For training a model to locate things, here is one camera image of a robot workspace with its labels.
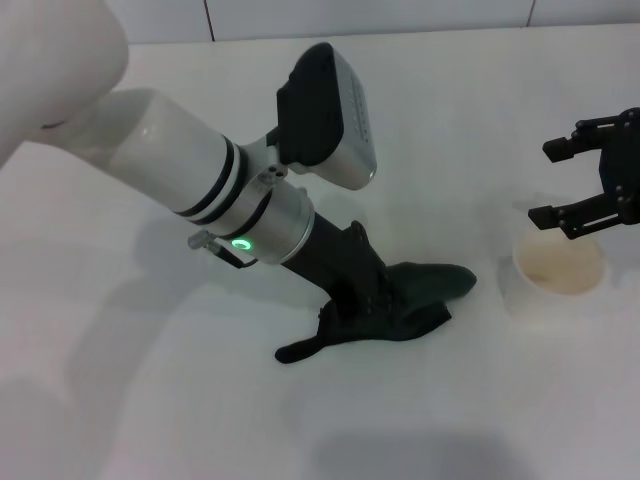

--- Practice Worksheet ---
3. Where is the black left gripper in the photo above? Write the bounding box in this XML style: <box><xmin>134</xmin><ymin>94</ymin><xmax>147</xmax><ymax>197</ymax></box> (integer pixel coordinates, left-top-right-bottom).
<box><xmin>282</xmin><ymin>214</ymin><xmax>396</xmax><ymax>319</ymax></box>

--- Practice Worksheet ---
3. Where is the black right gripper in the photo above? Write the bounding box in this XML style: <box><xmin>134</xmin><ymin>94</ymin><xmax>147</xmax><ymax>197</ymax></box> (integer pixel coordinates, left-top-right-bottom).
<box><xmin>528</xmin><ymin>106</ymin><xmax>640</xmax><ymax>241</ymax></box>

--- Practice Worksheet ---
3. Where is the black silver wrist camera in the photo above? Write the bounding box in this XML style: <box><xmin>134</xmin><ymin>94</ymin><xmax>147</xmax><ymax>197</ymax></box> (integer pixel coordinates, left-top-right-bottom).
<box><xmin>276</xmin><ymin>42</ymin><xmax>379</xmax><ymax>191</ymax></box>

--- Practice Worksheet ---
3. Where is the dark blue rag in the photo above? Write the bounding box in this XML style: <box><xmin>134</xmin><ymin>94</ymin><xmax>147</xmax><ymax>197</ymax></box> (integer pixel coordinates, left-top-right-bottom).
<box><xmin>274</xmin><ymin>259</ymin><xmax>479</xmax><ymax>366</ymax></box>

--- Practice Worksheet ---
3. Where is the grey metal cable plug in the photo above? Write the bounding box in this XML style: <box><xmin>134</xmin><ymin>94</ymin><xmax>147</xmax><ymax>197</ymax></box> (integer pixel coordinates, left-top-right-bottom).
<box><xmin>188</xmin><ymin>230</ymin><xmax>256</xmax><ymax>269</ymax></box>

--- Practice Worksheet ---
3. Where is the white paper cup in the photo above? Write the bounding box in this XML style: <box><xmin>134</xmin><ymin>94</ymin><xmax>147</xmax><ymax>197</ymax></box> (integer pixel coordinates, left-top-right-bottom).
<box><xmin>497</xmin><ymin>232</ymin><xmax>614</xmax><ymax>319</ymax></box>

